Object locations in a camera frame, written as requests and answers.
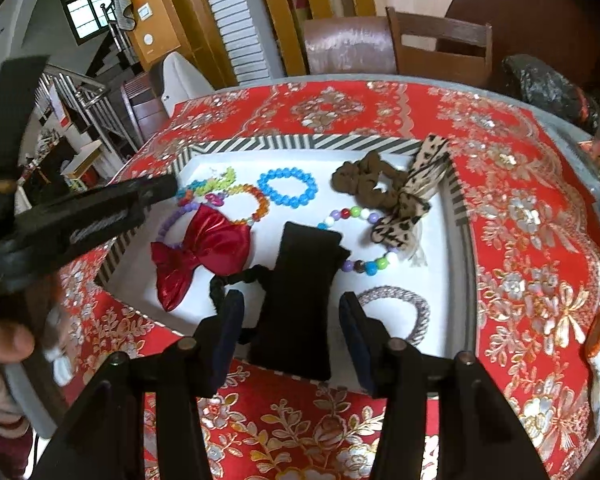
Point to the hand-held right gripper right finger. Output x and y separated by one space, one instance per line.
352 340

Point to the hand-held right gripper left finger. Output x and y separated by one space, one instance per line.
230 330

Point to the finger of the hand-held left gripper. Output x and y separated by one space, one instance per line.
100 237
130 195

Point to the leopard print bow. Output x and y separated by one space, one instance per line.
405 210

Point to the striped white tray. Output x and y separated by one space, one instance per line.
325 175

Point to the person's left hand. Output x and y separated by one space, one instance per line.
7 340

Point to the small white stool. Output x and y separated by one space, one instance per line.
82 160

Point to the red satin bow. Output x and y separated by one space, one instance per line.
195 250

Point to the dark brown leather chair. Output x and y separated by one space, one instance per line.
145 110

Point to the metal stair railing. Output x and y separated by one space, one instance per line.
90 105

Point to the brown scrunchie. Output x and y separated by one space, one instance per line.
360 180

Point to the window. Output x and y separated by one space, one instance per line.
87 10

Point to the white ribbed panel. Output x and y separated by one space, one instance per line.
230 20

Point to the red floral tablecloth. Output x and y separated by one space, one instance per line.
530 210

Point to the brown padded chair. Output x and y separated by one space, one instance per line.
350 45

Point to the black plastic bag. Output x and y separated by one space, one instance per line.
545 85

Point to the slatted wooden chair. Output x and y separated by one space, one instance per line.
440 32

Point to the round brown table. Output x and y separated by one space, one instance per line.
505 5

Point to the white wall switch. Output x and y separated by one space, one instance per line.
145 11

